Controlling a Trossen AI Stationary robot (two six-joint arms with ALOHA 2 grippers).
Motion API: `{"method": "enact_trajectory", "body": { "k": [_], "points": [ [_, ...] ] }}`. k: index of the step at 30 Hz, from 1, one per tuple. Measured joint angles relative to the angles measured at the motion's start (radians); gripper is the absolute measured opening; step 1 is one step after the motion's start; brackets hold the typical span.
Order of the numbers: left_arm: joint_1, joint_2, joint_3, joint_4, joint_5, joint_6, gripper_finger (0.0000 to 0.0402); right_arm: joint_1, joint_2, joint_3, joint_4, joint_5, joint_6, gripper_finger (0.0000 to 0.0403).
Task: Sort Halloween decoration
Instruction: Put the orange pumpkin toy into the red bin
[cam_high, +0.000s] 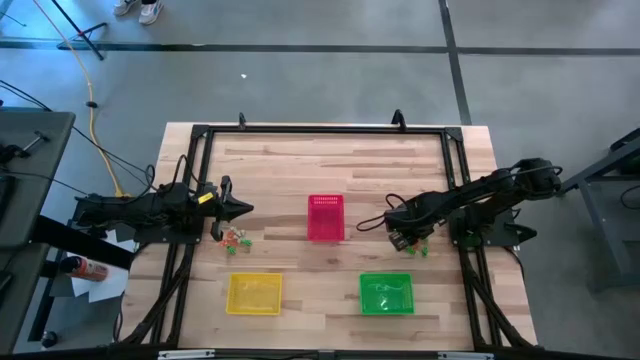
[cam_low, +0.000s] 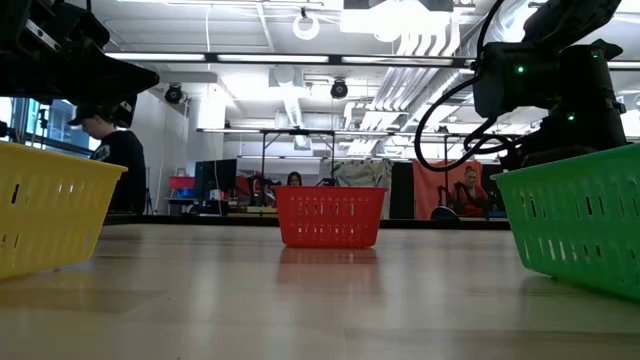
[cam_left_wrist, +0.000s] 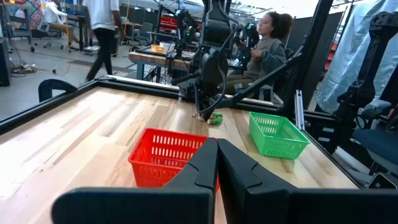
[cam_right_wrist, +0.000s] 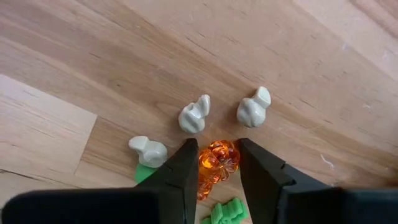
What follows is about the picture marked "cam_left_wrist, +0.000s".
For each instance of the green plastic basket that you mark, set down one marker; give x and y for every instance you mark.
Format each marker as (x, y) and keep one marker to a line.
(276, 137)

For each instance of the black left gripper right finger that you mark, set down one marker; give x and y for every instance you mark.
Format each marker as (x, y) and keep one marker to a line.
(264, 205)

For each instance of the black office chair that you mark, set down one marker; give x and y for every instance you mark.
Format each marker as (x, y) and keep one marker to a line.
(266, 91)

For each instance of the black table clamp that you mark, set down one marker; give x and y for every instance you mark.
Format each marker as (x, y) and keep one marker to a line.
(56, 85)

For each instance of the grey office chair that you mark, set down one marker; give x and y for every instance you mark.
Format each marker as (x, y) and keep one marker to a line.
(143, 31)

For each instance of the red storage shelves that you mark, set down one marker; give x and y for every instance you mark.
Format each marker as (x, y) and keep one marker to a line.
(169, 25)

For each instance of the red plastic basket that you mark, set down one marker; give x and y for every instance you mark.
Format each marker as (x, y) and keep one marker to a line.
(161, 155)

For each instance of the small green plastic decoration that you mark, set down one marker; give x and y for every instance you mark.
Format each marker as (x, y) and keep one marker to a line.
(217, 115)
(214, 121)

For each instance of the colourful patchwork quilt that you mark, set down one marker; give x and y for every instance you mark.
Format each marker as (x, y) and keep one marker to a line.
(34, 12)

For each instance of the person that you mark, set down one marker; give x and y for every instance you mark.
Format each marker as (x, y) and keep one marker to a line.
(101, 18)
(54, 14)
(267, 56)

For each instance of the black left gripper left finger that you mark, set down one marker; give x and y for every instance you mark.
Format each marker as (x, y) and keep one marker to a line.
(186, 202)

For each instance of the black standing desk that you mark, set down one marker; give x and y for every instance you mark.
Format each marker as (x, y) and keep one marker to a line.
(79, 23)

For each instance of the dark blue office chair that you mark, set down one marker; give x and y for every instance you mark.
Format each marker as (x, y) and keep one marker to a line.
(377, 141)

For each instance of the wooden top workbench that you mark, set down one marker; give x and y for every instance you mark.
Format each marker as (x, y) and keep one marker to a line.
(155, 59)

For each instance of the silver aluminium extrusion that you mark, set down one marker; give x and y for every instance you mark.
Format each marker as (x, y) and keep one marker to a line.
(299, 109)

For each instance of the background black robot arms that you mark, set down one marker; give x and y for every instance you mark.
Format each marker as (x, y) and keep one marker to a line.
(185, 31)

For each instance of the orange plastic container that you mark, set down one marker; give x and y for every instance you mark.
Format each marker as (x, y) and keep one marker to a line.
(157, 48)

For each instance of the black partition panel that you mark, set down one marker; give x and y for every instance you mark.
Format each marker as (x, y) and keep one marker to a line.
(323, 46)

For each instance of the light blue plastic sheet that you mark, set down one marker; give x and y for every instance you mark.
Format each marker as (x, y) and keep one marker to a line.
(351, 46)

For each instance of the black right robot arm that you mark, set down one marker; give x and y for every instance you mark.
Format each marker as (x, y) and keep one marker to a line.
(217, 31)

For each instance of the black computer tower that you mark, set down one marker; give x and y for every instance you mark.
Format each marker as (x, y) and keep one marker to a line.
(4, 62)

